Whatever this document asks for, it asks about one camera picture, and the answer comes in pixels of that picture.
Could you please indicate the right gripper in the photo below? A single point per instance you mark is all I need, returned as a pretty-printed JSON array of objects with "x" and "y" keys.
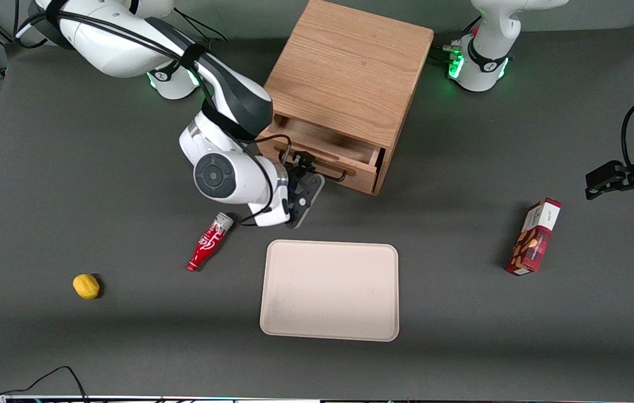
[{"x": 295, "y": 178}]

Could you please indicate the yellow lemon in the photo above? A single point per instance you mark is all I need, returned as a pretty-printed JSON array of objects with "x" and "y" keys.
[{"x": 86, "y": 286}]

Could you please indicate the red cookie box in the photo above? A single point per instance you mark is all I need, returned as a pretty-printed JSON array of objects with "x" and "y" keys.
[{"x": 534, "y": 238}]

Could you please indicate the red cola bottle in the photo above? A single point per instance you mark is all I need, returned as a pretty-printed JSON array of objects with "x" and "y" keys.
[{"x": 209, "y": 242}]

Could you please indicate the beige plastic tray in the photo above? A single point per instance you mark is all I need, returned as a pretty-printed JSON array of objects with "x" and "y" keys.
[{"x": 330, "y": 290}]

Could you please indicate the wooden drawer cabinet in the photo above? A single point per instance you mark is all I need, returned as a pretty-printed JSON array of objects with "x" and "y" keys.
[{"x": 350, "y": 61}]

